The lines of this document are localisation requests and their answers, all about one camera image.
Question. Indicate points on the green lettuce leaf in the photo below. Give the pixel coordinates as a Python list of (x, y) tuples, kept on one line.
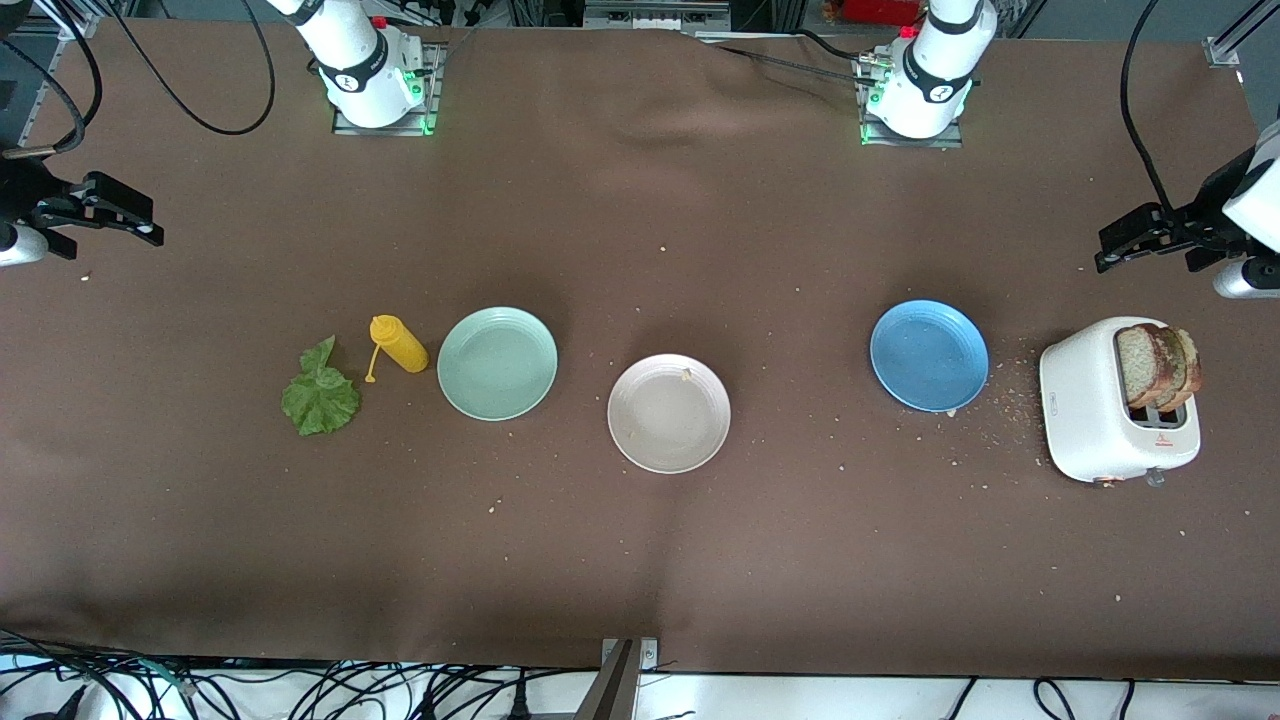
[(320, 400)]

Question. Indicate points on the blue plate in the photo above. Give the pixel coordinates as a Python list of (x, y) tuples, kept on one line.
[(928, 355)]

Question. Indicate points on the grey metal device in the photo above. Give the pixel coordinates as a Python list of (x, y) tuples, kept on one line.
[(655, 15)]

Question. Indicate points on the aluminium frame profile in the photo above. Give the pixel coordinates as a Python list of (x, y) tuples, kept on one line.
[(40, 100), (1222, 50)]

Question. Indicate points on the yellow mustard squeeze bottle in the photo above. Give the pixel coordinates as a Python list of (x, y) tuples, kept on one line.
[(400, 345)]

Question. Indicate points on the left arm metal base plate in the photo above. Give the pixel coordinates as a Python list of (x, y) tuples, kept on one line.
[(945, 142)]

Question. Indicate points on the pale green plate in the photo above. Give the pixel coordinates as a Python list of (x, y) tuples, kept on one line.
[(497, 365)]

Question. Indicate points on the white toaster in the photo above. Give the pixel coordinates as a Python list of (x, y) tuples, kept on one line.
[(1080, 410)]

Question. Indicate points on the red box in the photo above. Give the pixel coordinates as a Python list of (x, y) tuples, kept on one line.
[(880, 10)]

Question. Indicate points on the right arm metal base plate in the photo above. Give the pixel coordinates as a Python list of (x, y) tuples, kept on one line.
[(350, 128)]

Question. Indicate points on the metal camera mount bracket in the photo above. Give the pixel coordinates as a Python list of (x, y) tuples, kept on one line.
[(612, 690)]

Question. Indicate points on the beige plate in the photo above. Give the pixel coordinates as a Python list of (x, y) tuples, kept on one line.
[(668, 420)]

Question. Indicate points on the brown tablecloth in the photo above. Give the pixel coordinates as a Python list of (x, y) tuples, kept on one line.
[(640, 200)]

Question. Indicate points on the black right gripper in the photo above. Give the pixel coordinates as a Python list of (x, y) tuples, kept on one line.
[(22, 190)]

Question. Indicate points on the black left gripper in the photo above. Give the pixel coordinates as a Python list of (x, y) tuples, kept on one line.
[(1211, 203)]

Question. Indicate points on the brown bread slice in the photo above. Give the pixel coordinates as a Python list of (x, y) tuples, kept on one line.
[(1190, 375), (1138, 365)]

